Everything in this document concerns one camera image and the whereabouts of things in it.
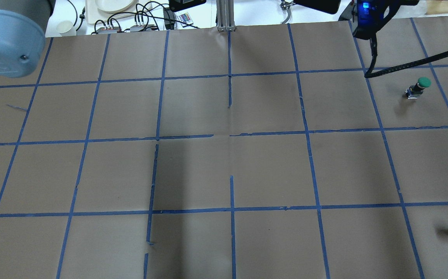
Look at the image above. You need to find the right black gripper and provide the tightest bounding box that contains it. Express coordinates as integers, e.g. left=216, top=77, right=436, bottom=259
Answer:
left=296, top=0, right=341, bottom=15

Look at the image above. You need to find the brown paper table cover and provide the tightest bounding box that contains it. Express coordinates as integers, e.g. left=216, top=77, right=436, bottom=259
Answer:
left=0, top=22, right=448, bottom=279

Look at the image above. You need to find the beige round plate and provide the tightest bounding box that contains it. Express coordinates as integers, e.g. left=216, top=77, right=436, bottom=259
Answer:
left=95, top=0, right=135, bottom=14

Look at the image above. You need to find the beige square tray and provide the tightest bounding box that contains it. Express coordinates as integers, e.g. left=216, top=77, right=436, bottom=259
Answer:
left=85, top=0, right=151, bottom=26

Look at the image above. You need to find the white paper cup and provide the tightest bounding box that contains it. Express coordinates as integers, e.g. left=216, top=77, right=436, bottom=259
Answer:
left=56, top=21, right=77, bottom=37

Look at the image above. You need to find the black braided cable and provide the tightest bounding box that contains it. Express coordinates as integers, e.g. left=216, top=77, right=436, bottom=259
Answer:
left=363, top=37, right=448, bottom=80

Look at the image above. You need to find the aluminium frame post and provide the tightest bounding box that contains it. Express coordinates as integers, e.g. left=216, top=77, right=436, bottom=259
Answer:
left=216, top=0, right=236, bottom=32

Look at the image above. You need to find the green push button switch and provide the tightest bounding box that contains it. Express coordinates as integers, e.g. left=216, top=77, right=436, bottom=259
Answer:
left=403, top=77, right=432, bottom=100

